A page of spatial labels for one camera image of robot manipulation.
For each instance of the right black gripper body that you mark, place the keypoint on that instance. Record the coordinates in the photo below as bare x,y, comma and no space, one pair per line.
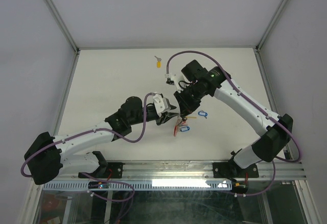
190,98

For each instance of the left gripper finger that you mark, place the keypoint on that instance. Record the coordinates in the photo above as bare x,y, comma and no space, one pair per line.
172,107
165,117

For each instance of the red grey keyring holder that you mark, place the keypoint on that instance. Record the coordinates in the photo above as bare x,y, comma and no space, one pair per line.
179,123

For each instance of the blue tag key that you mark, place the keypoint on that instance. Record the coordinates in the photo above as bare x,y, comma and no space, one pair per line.
203,114
184,129

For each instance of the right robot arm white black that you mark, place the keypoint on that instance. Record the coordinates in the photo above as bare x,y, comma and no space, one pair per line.
273,130

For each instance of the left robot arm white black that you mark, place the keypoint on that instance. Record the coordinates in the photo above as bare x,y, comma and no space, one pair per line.
51,156

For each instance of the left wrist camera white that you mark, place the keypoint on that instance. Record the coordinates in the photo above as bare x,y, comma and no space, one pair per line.
161,104

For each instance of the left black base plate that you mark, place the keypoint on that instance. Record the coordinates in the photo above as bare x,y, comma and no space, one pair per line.
113,170

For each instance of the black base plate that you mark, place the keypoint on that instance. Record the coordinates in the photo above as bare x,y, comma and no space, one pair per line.
229,171
113,170

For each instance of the grey slotted cable duct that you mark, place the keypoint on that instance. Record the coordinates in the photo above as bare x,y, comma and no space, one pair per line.
155,185

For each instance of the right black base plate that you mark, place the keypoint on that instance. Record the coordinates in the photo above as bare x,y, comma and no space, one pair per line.
229,171

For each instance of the aluminium front rail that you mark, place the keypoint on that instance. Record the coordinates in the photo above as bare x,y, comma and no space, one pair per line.
134,170

